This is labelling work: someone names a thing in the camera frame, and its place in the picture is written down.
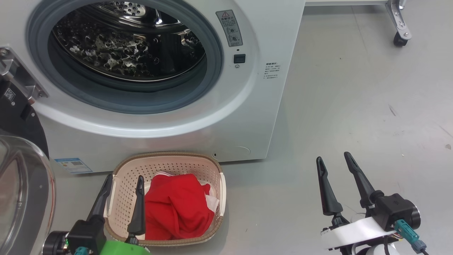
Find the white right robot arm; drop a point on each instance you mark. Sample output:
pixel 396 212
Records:
pixel 380 250

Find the blue energy label sticker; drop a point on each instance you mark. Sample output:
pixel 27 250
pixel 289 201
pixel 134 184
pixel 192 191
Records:
pixel 72 165

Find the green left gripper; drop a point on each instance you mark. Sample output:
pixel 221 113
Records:
pixel 124 249

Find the round glass washing machine door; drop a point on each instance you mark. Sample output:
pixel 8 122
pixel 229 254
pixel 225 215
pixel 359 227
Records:
pixel 21 198

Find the red and white garment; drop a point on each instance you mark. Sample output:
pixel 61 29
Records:
pixel 177 205

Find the grey warning sticker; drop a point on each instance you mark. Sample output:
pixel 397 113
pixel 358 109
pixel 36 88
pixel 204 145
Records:
pixel 229 28

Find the white front-load washing machine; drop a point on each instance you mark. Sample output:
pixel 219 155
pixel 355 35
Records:
pixel 247 117

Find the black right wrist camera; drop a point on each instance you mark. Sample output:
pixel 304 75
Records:
pixel 393 209

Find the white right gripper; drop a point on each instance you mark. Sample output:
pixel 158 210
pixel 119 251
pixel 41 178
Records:
pixel 354 233

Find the cream perforated laundry basket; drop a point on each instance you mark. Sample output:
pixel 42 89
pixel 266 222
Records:
pixel 127 198

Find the white table with caster leg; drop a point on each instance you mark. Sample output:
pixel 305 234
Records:
pixel 398 21

